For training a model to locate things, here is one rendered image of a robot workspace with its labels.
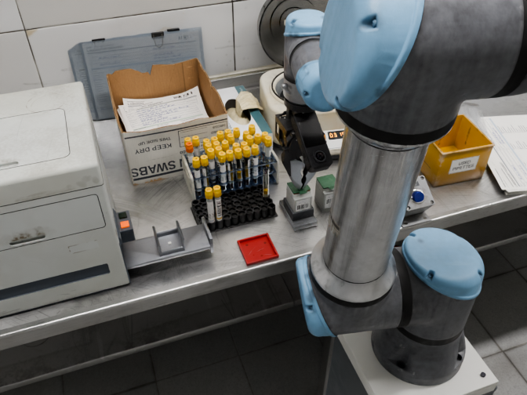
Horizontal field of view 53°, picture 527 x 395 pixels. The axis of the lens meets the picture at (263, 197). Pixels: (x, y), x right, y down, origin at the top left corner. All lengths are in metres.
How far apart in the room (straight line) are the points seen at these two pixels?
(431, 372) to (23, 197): 0.68
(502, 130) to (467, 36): 1.09
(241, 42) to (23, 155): 0.81
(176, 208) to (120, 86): 0.40
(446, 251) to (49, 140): 0.64
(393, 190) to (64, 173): 0.52
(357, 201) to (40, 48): 1.06
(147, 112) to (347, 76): 1.02
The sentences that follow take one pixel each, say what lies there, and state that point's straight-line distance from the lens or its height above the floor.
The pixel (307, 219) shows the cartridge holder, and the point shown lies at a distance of 1.14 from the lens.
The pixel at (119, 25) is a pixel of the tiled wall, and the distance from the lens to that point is 1.45.
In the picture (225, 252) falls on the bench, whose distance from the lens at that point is 1.09.
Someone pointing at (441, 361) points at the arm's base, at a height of 0.95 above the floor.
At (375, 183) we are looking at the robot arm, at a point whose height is 1.34.
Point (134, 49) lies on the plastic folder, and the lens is 1.46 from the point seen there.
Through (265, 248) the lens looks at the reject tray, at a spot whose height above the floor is 0.88.
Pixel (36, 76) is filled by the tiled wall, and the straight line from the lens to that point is 1.50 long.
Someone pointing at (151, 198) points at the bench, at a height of 0.88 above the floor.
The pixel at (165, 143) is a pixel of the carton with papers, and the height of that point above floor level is 0.98.
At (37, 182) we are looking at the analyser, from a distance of 0.88.
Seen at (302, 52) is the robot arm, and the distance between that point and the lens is 0.86.
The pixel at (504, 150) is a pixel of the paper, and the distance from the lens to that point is 1.45.
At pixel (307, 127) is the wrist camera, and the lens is 0.98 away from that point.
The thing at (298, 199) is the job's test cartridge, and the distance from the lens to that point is 1.10.
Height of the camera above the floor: 1.68
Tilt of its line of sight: 42 degrees down
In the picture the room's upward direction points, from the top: straight up
